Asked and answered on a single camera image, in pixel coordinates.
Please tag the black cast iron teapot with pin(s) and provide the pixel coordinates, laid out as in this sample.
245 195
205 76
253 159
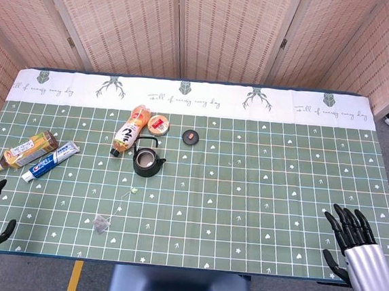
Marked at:
146 172

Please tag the bamboo folding screen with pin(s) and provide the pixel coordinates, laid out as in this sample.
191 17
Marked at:
130 24

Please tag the green grid tablecloth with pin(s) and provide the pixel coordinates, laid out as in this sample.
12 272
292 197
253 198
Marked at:
244 197

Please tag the blue white toothpaste tube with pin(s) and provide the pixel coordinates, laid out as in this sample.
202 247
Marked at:
48 163

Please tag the orange juice plastic bottle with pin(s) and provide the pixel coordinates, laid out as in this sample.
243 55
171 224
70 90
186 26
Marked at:
129 133

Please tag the black teapot lid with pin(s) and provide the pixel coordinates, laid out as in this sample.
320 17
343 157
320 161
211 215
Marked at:
190 137

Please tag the round orange tin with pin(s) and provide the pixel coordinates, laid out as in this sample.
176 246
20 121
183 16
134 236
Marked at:
158 125

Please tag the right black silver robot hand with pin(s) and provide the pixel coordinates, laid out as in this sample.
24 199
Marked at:
369 266

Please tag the blue robot base seat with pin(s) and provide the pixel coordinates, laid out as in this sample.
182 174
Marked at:
178 288

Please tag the yellow floor tape strip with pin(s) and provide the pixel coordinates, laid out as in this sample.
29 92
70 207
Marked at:
74 278

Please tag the tea bottle with yellow cap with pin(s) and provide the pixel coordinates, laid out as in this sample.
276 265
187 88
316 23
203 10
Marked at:
27 149

